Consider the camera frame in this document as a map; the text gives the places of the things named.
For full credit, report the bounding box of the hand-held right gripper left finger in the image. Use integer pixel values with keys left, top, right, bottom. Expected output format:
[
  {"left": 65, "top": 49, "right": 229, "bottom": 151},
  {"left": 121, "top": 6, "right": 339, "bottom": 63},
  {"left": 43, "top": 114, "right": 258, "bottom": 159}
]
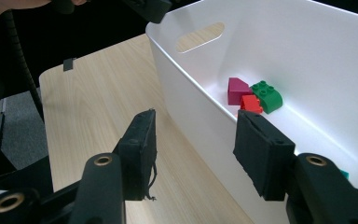
[{"left": 112, "top": 107, "right": 158, "bottom": 202}]

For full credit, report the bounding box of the grey table edge bracket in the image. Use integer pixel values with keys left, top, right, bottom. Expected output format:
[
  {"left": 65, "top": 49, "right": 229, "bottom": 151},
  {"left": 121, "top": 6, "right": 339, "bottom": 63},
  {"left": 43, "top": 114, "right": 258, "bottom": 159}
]
[{"left": 62, "top": 57, "right": 76, "bottom": 73}]

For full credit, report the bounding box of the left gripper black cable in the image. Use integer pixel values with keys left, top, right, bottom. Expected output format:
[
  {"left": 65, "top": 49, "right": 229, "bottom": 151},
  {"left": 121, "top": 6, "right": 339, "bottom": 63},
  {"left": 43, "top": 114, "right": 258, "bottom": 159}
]
[{"left": 2, "top": 10, "right": 45, "bottom": 123}]

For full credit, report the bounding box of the red toy block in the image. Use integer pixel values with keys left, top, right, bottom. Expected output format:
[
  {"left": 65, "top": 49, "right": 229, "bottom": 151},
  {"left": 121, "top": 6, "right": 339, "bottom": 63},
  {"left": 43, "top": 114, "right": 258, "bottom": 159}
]
[{"left": 240, "top": 94, "right": 264, "bottom": 115}]

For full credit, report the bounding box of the magenta toy block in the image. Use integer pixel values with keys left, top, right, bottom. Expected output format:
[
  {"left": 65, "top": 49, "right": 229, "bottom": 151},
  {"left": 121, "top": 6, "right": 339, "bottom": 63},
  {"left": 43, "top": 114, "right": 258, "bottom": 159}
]
[{"left": 227, "top": 77, "right": 254, "bottom": 106}]

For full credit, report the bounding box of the green toy block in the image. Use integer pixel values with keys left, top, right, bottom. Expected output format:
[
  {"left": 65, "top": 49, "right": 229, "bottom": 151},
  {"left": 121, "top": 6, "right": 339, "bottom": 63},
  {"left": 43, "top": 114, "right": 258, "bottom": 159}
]
[{"left": 250, "top": 80, "right": 283, "bottom": 115}]

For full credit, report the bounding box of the white plastic bin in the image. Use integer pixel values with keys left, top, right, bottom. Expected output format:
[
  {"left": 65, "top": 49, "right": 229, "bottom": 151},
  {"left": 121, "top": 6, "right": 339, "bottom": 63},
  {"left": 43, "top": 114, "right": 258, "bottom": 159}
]
[{"left": 145, "top": 0, "right": 358, "bottom": 224}]

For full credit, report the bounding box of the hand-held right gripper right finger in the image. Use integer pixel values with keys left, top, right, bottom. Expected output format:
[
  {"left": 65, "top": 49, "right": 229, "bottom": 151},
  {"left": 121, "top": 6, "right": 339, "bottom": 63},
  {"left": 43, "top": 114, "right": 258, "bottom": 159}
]
[{"left": 232, "top": 109, "right": 296, "bottom": 202}]

